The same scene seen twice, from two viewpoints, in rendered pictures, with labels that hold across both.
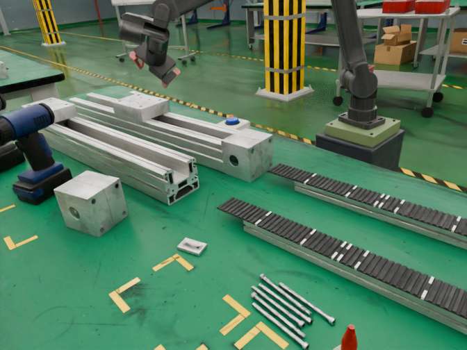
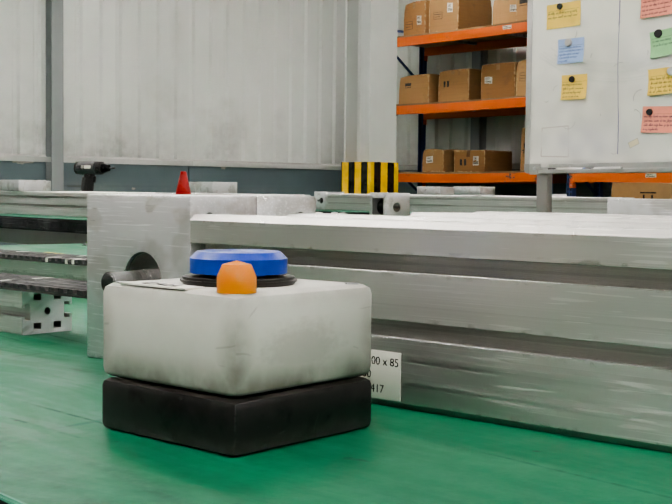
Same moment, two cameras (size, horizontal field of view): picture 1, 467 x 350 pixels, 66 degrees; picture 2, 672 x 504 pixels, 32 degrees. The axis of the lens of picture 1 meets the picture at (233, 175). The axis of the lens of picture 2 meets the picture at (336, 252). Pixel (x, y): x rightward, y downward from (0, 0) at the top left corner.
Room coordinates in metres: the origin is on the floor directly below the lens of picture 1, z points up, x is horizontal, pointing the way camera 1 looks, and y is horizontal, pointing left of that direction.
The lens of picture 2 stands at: (1.53, 0.02, 0.88)
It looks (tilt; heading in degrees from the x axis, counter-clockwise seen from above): 3 degrees down; 178
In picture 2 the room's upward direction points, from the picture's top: 1 degrees clockwise
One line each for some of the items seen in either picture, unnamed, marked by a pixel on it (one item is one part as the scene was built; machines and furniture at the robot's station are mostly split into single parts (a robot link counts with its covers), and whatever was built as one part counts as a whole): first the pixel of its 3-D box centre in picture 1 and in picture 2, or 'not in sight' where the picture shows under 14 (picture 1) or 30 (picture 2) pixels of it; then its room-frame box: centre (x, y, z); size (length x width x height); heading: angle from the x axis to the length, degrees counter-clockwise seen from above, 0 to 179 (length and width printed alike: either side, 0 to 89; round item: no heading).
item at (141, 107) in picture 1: (141, 110); not in sight; (1.15, 0.28, 0.87); 0.16 x 0.11 x 0.07; 47
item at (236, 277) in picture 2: not in sight; (236, 276); (1.10, -0.01, 0.85); 0.02 x 0.02 x 0.01
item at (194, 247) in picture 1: (192, 246); not in sight; (0.54, 0.09, 0.78); 0.05 x 0.03 x 0.01; 60
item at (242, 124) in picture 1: (231, 132); (252, 350); (1.05, 0.00, 0.81); 0.10 x 0.08 x 0.06; 137
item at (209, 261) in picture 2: (232, 121); (238, 273); (1.05, -0.01, 0.84); 0.04 x 0.04 x 0.02
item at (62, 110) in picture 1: (50, 114); not in sight; (1.18, 0.60, 0.87); 0.16 x 0.11 x 0.07; 47
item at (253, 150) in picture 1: (250, 152); (187, 276); (0.85, -0.05, 0.83); 0.12 x 0.09 x 0.10; 137
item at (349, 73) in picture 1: (358, 85); not in sight; (1.04, -0.39, 0.93); 0.09 x 0.05 x 0.10; 92
